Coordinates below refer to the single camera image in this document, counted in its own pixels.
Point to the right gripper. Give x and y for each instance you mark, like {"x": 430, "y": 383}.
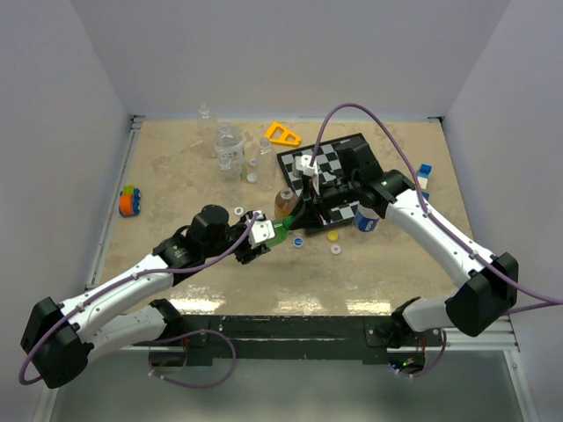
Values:
{"x": 309, "y": 216}

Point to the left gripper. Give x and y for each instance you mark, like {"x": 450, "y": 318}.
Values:
{"x": 248, "y": 253}

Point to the green plastic bottle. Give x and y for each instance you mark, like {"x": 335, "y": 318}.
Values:
{"x": 281, "y": 231}

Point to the brown tea bottle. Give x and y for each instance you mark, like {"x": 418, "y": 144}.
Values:
{"x": 284, "y": 202}

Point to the yellow bottle cap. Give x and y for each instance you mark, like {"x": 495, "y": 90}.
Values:
{"x": 332, "y": 236}

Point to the blue label clear bottle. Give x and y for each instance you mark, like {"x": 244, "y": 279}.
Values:
{"x": 366, "y": 219}

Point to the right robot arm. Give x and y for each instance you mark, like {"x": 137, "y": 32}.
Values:
{"x": 485, "y": 281}

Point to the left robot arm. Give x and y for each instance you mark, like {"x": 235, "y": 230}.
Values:
{"x": 62, "y": 338}

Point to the clear bottle near board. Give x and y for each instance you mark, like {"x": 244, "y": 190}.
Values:
{"x": 266, "y": 164}

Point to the small clear bottle front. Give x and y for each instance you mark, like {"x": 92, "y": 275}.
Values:
{"x": 230, "y": 181}

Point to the labelled clear water bottle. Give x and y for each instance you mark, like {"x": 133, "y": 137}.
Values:
{"x": 229, "y": 142}

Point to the clear bottle back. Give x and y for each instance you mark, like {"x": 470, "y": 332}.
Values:
{"x": 207, "y": 124}

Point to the black white chessboard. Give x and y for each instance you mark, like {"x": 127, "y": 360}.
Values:
{"x": 330, "y": 154}

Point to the yellow triangular toy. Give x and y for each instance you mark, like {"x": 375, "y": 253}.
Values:
{"x": 278, "y": 134}

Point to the coloured toy blocks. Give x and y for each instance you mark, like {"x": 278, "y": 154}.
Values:
{"x": 423, "y": 175}

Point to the orange blue toy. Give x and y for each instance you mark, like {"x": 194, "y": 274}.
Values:
{"x": 129, "y": 201}

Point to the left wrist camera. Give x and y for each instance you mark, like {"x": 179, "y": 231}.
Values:
{"x": 262, "y": 230}

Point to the black base frame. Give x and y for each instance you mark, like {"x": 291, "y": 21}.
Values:
{"x": 364, "y": 338}

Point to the aluminium rail frame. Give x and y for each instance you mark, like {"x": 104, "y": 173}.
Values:
{"x": 97, "y": 265}

